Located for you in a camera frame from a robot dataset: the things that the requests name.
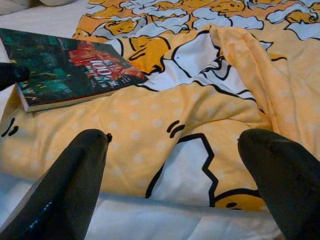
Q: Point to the white quilted mattress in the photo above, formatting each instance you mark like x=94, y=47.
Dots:
x=150, y=222

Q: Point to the dark green red book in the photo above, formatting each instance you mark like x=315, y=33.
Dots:
x=62, y=72

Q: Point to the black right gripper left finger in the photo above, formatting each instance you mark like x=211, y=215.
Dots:
x=62, y=190

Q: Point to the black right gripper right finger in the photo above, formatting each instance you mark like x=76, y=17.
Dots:
x=287, y=180

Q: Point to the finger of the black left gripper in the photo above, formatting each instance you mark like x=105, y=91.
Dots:
x=12, y=75

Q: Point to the yellow cartoon egg quilt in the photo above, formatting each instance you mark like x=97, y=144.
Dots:
x=175, y=112

